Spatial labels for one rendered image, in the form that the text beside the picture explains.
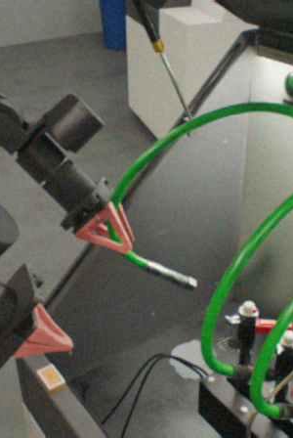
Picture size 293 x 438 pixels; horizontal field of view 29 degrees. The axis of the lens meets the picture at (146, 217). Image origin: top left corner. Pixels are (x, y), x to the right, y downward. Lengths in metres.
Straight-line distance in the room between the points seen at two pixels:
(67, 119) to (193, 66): 2.79
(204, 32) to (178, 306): 2.46
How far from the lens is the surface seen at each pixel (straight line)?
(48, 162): 0.79
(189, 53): 3.52
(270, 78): 1.11
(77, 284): 1.07
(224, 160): 1.16
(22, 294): 0.61
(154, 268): 0.87
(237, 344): 0.90
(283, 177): 1.14
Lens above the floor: 1.70
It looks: 31 degrees down
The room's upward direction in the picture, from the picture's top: 1 degrees counter-clockwise
